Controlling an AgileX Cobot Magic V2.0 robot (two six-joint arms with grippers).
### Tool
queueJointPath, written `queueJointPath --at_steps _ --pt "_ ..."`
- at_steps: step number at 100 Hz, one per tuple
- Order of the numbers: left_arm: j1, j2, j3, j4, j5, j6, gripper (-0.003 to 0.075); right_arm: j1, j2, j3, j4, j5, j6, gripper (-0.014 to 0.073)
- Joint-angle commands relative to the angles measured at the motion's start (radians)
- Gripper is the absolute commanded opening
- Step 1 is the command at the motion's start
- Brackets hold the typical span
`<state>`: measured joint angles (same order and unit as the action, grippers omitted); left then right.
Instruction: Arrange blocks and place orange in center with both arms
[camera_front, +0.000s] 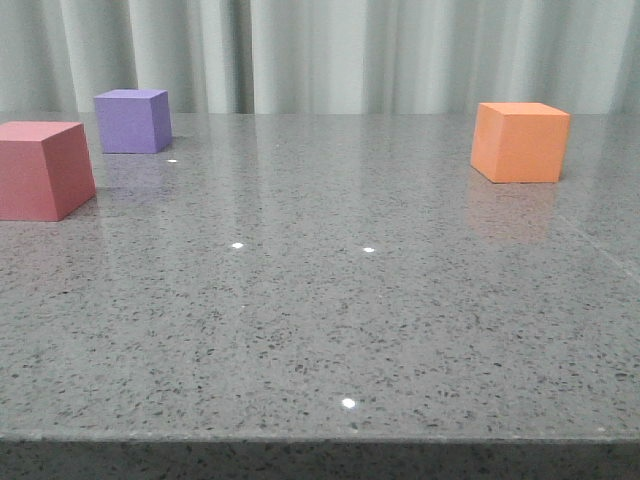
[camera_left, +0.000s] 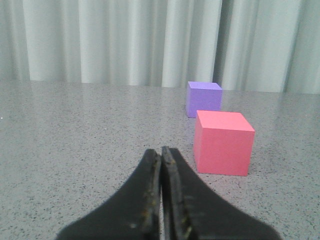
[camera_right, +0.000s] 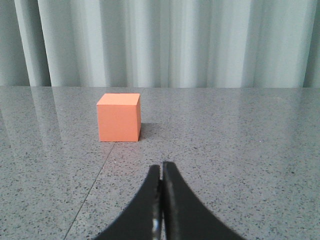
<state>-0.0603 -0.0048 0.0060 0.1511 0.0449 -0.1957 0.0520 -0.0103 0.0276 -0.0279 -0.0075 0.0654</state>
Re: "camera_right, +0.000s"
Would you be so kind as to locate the orange foam cube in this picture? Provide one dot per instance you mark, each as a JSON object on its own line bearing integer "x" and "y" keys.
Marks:
{"x": 119, "y": 117}

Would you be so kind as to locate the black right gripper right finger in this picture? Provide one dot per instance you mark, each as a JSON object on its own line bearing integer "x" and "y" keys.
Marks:
{"x": 185, "y": 217}

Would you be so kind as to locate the pale green pleated curtain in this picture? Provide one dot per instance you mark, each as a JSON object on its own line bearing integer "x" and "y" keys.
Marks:
{"x": 160, "y": 43}

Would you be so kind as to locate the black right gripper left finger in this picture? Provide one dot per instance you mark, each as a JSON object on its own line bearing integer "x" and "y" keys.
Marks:
{"x": 142, "y": 218}

